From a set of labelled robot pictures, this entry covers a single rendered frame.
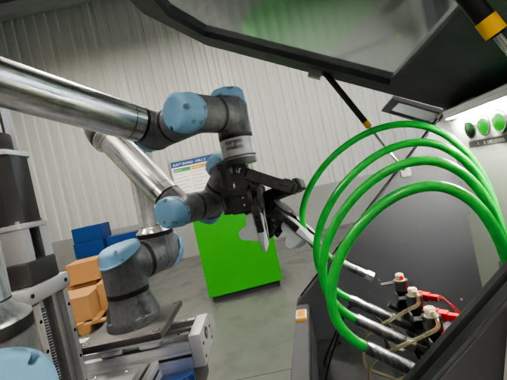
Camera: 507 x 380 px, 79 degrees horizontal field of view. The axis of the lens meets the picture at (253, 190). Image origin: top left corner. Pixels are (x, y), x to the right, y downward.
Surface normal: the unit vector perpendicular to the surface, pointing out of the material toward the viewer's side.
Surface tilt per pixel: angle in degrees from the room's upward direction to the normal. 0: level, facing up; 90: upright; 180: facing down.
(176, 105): 89
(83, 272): 90
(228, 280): 90
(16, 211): 90
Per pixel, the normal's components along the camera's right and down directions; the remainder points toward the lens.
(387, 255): -0.17, 0.06
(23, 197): 0.98, -0.21
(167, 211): -0.51, 0.13
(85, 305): 0.14, -0.01
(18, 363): 0.78, -0.02
